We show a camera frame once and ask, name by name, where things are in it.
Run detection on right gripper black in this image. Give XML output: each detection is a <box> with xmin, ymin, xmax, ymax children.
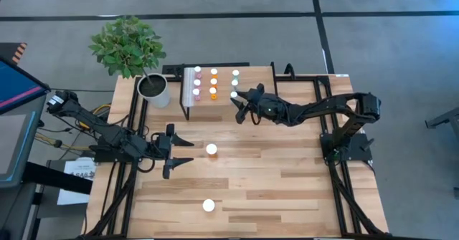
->
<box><xmin>232</xmin><ymin>83</ymin><xmax>288</xmax><ymax>125</ymax></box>

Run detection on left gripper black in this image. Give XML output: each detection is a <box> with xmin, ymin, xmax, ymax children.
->
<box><xmin>152</xmin><ymin>123</ymin><xmax>194</xmax><ymax>180</ymax></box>

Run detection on wooden shelf black metal legs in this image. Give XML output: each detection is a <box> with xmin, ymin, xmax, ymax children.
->
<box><xmin>179</xmin><ymin>64</ymin><xmax>280</xmax><ymax>123</ymax></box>

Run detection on white plant pot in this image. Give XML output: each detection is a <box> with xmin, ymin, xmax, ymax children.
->
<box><xmin>136</xmin><ymin>72</ymin><xmax>171</xmax><ymax>109</ymax></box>

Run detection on white printed paper sheet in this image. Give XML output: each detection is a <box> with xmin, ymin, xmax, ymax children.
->
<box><xmin>57</xmin><ymin>157</ymin><xmax>98</xmax><ymax>206</ymax></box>

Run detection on green leafy artificial plant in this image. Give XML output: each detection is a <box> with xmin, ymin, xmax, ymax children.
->
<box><xmin>88</xmin><ymin>16</ymin><xmax>168</xmax><ymax>80</ymax></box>

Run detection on monitor with blue screen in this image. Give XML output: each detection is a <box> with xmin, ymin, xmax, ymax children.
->
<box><xmin>0</xmin><ymin>57</ymin><xmax>51</xmax><ymax>115</ymax></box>

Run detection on black aluminium table frame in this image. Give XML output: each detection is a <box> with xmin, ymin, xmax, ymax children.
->
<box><xmin>77</xmin><ymin>62</ymin><xmax>392</xmax><ymax>239</ymax></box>

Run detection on yellow cable bundle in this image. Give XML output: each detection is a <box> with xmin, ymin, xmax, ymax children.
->
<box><xmin>35</xmin><ymin>103</ymin><xmax>118</xmax><ymax>153</ymax></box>

